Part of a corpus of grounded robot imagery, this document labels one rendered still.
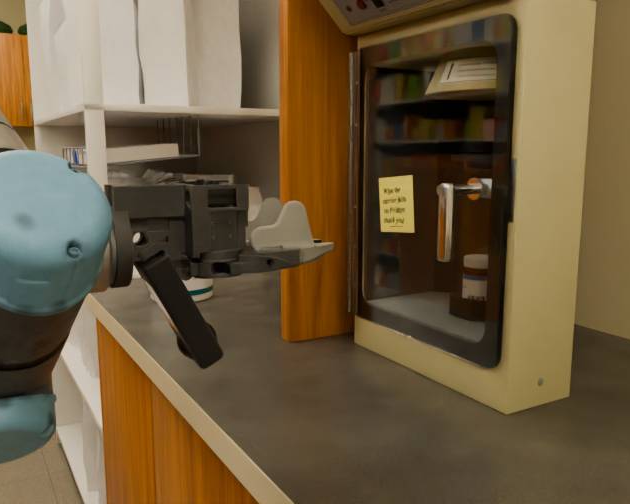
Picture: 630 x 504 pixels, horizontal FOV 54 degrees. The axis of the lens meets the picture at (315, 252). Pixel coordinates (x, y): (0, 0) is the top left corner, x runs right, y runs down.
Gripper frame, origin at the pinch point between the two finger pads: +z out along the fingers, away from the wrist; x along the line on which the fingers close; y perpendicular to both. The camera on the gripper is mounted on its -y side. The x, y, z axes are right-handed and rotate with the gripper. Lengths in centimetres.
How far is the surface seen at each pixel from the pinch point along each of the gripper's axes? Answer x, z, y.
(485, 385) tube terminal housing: -1.6, 22.8, -17.9
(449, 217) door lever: -0.6, 17.0, 2.6
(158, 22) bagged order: 123, 21, 45
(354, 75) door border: 25.8, 21.4, 21.0
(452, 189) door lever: -0.6, 17.3, 5.8
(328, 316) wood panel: 32.0, 20.9, -16.9
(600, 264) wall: 15, 66, -9
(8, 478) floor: 198, -22, -114
